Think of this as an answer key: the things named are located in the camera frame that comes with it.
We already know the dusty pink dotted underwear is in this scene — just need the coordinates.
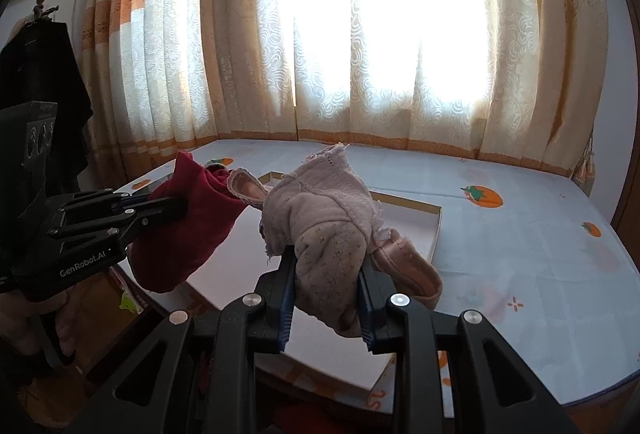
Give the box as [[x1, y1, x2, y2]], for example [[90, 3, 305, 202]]
[[227, 143, 442, 338]]

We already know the white persimmon print tablecloth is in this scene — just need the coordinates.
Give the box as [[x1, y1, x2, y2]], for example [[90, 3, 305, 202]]
[[142, 140, 639, 414]]

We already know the black hanging coat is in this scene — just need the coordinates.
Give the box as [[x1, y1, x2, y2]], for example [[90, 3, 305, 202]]
[[1, 21, 93, 195]]

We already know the green yellow fabric bag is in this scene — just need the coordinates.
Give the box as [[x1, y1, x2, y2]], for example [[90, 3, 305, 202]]
[[119, 291, 143, 315]]

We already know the person left hand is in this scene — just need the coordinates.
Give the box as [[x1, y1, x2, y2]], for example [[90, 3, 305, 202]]
[[1, 291, 75, 355]]

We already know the shallow cardboard box tray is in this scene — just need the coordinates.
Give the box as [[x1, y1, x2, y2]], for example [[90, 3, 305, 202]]
[[188, 169, 442, 391]]

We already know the red grey underwear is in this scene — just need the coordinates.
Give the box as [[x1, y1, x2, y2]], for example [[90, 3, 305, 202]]
[[129, 152, 246, 293]]

